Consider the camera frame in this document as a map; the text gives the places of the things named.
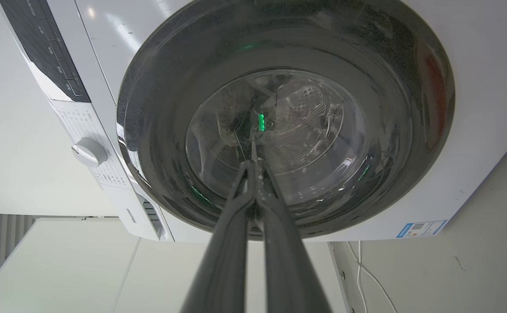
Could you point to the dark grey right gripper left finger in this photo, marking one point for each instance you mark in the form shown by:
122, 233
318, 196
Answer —
223, 261

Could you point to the white front-load washing machine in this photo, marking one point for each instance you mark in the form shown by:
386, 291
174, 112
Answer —
475, 108

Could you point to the round dark washing machine door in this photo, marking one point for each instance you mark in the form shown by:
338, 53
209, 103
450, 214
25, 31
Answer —
279, 78

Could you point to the white cabinet panel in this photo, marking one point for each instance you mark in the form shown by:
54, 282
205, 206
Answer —
62, 269

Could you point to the blue energy label sticker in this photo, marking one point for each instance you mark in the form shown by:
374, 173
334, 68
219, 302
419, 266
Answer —
421, 228

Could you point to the white washing machine dial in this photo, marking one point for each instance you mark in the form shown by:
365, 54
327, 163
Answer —
89, 151

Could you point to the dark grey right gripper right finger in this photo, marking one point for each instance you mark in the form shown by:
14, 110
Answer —
284, 261

